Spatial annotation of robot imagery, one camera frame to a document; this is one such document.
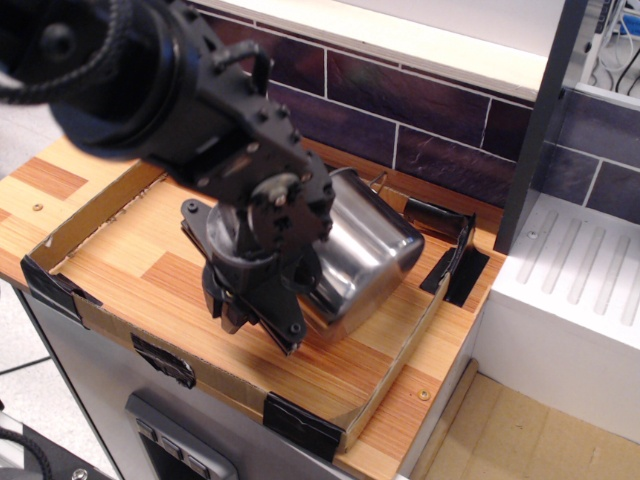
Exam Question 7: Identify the white wooden shelf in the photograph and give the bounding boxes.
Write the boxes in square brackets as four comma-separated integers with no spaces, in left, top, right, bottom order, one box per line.
[197,1,547,101]

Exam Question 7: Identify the white cables in background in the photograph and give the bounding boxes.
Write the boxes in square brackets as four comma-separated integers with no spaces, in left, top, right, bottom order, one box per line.
[582,0,640,96]

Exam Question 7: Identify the stainless steel metal pot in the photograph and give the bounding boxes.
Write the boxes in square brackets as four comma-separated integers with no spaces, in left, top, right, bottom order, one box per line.
[206,167,427,344]

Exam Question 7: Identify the grey oven control panel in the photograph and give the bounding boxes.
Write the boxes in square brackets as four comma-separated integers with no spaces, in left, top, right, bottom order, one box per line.
[125,394,239,480]

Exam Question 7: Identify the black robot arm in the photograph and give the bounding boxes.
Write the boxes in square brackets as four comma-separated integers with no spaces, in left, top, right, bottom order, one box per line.
[1,1,335,353]

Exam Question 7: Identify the black cable on floor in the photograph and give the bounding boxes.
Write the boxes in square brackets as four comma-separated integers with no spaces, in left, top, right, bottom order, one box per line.
[0,355,51,376]

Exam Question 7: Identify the dark grey vertical post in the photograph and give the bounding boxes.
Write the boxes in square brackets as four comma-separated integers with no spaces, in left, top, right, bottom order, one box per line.
[494,0,602,254]

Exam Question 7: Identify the cardboard fence with black tape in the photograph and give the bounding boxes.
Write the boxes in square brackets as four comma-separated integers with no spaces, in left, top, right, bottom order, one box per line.
[1,143,505,479]

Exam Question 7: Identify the brass screw right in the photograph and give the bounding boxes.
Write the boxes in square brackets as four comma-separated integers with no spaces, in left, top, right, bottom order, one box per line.
[418,389,431,401]

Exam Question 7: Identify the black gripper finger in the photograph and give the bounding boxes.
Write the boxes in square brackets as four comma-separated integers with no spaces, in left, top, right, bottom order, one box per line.
[221,297,258,334]
[202,264,225,319]

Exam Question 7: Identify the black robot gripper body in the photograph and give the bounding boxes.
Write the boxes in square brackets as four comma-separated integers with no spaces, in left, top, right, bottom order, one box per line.
[181,164,334,355]

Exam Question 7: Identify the white toy sink drainboard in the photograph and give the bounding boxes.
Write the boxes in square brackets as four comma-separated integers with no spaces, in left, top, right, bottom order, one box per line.
[473,195,639,441]

